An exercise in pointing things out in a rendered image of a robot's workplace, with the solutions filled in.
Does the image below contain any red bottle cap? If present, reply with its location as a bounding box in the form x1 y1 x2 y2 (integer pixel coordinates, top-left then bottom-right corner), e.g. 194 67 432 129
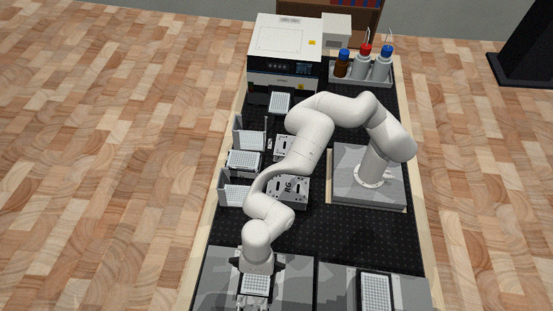
360 43 372 54

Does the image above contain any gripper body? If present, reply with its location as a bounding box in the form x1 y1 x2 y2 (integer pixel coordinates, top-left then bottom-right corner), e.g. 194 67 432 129
239 248 275 276

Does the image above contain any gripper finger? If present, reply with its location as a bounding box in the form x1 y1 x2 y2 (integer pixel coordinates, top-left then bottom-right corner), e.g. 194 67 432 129
229 256 244 276
270 260 286 280

